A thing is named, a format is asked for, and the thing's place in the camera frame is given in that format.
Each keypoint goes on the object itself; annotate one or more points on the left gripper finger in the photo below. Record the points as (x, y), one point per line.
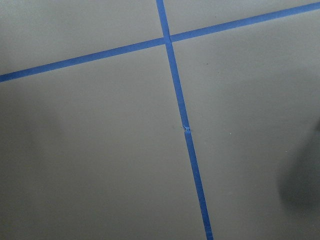
(298, 182)

